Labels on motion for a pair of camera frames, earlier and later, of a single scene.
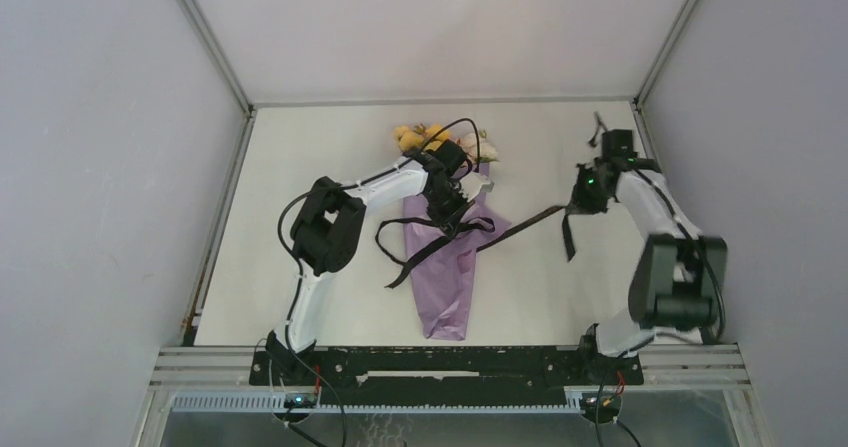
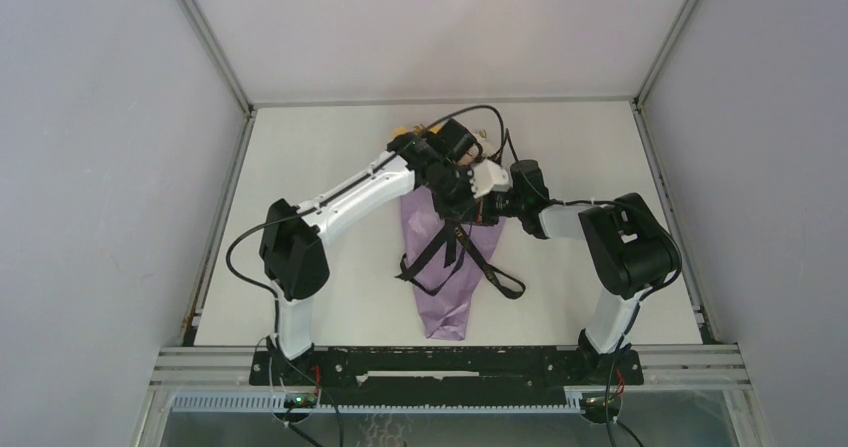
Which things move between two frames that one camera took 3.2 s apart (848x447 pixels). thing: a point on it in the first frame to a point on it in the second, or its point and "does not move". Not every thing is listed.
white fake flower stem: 469,145 does not move
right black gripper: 582,204 to 487,216
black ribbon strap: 478,223 to 507,283
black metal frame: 445,369 does not move
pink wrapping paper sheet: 444,260 does not move
